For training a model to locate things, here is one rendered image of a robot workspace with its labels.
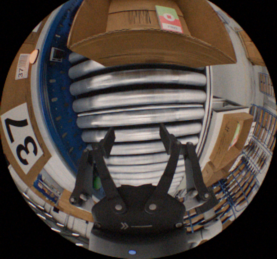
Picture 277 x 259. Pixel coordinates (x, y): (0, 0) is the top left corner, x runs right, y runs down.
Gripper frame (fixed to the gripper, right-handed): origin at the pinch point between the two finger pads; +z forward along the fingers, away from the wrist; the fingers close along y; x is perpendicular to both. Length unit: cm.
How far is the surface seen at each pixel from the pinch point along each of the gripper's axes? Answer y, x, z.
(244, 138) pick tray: 78, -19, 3
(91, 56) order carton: -6.9, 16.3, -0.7
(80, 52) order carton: -7.0, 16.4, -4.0
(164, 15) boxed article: 11.9, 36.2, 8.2
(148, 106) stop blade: 3.8, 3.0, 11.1
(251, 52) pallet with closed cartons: 349, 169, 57
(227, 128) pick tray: 40.5, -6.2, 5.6
